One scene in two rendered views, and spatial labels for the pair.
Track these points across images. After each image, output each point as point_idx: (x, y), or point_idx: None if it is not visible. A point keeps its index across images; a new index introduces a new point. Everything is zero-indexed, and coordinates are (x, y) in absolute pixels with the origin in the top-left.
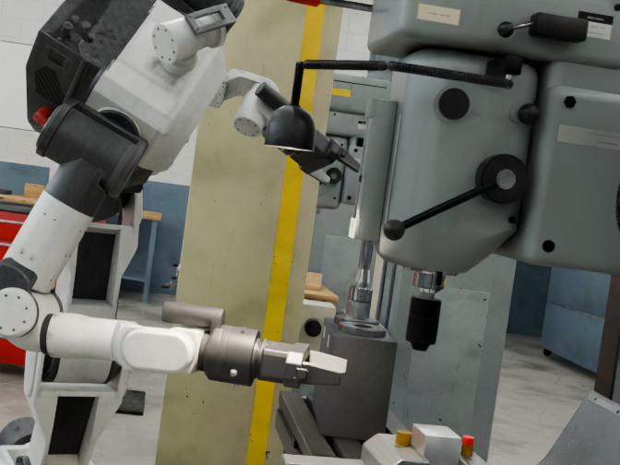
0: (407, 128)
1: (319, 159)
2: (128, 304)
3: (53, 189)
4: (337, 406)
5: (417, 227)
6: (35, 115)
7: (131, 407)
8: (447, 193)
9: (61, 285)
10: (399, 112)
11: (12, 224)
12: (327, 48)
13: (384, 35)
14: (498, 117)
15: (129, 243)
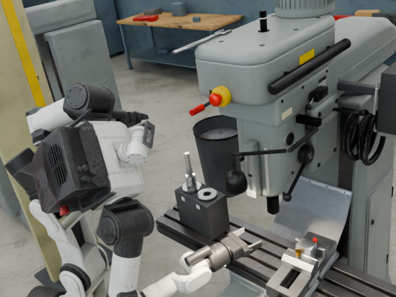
0: (272, 154)
1: (134, 124)
2: None
3: (126, 255)
4: (214, 228)
5: (284, 186)
6: (62, 214)
7: None
8: (291, 169)
9: (68, 253)
10: (261, 146)
11: None
12: (21, 16)
13: (250, 119)
14: (299, 132)
15: (89, 217)
